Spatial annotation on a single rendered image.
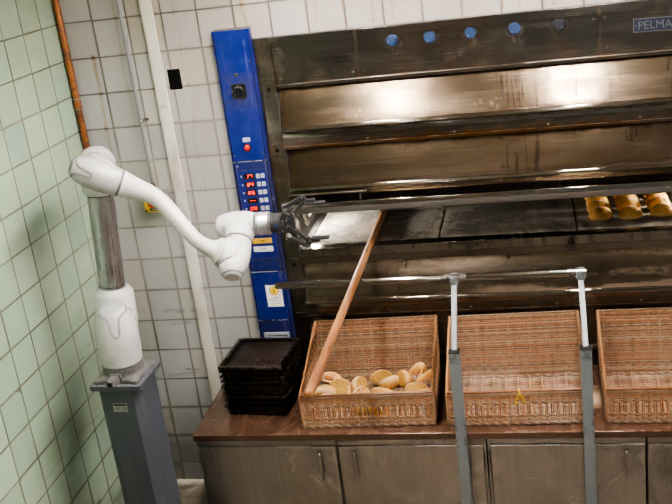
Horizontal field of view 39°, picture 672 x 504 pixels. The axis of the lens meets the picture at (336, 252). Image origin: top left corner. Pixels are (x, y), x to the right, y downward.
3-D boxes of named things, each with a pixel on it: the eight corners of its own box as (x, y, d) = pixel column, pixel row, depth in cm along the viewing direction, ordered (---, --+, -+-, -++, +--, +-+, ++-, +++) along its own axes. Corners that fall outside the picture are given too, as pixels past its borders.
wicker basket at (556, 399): (451, 371, 425) (446, 314, 416) (582, 366, 415) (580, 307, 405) (446, 428, 380) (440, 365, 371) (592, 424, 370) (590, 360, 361)
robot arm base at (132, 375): (88, 390, 355) (85, 377, 354) (113, 362, 376) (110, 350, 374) (133, 390, 351) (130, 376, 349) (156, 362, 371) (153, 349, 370)
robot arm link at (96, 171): (125, 169, 339) (124, 161, 352) (74, 152, 334) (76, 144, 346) (112, 203, 342) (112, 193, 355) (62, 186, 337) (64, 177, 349)
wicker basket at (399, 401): (320, 374, 438) (312, 319, 428) (444, 369, 427) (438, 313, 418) (300, 430, 393) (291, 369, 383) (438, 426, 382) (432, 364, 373)
